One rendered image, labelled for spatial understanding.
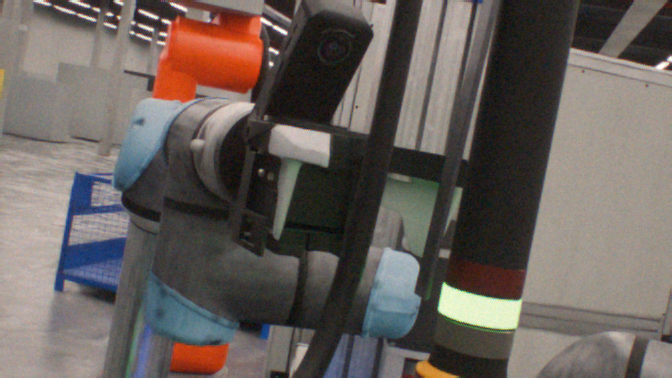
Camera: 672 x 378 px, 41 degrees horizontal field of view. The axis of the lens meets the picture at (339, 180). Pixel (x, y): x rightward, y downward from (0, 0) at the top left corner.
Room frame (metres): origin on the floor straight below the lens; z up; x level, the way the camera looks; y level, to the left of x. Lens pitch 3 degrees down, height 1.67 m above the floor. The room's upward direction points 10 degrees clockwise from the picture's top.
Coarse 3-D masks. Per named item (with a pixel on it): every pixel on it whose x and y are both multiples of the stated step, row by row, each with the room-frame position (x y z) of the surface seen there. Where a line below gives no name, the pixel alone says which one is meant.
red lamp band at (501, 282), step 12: (456, 264) 0.37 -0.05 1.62; (468, 264) 0.37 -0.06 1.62; (480, 264) 0.36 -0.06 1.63; (456, 276) 0.37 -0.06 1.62; (468, 276) 0.37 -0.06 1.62; (480, 276) 0.36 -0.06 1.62; (492, 276) 0.36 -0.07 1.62; (504, 276) 0.36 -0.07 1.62; (516, 276) 0.37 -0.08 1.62; (468, 288) 0.37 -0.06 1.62; (480, 288) 0.36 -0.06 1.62; (492, 288) 0.36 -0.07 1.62; (504, 288) 0.36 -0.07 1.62; (516, 288) 0.37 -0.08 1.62
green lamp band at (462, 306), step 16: (448, 288) 0.37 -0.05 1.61; (448, 304) 0.37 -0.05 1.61; (464, 304) 0.37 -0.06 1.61; (480, 304) 0.36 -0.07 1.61; (496, 304) 0.36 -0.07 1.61; (512, 304) 0.37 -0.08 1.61; (464, 320) 0.37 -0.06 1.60; (480, 320) 0.36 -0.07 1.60; (496, 320) 0.36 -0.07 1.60; (512, 320) 0.37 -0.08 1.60
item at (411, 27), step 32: (416, 0) 0.31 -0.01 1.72; (416, 32) 0.31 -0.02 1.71; (384, 64) 0.31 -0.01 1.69; (384, 96) 0.31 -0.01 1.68; (384, 128) 0.31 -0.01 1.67; (384, 160) 0.31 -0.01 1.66; (352, 224) 0.30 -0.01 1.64; (352, 256) 0.30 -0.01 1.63; (352, 288) 0.30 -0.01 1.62; (320, 320) 0.30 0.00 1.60; (320, 352) 0.30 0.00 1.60
